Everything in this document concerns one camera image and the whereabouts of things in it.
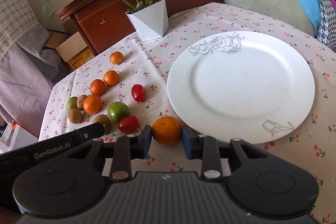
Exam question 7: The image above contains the brown kiwi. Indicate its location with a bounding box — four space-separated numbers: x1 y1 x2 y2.
67 108 83 124
92 114 111 135
76 94 87 111

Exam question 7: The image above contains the red cherry tomato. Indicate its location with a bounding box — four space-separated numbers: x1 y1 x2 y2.
131 84 146 102
118 116 139 134

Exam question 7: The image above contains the small far orange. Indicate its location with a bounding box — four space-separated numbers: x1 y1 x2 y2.
109 51 124 65

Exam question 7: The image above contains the cherry print tablecloth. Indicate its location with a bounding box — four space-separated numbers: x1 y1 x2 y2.
39 3 335 223

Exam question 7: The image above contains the green round fruit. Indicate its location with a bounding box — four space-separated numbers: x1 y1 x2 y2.
108 102 130 123

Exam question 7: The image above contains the cardboard box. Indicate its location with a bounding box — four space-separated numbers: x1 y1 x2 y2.
44 19 95 70

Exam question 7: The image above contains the houndstooth sofa cover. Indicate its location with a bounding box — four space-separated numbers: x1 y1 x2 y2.
317 0 335 48

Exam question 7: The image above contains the large orange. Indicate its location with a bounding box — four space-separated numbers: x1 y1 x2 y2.
83 94 102 115

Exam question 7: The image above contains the white geometric plant pot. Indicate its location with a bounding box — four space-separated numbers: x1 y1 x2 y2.
126 0 169 42

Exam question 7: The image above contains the orange pair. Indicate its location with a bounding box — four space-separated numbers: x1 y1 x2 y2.
90 79 106 96
103 70 120 86

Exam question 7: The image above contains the white floral plate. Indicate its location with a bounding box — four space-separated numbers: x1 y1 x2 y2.
167 31 315 144

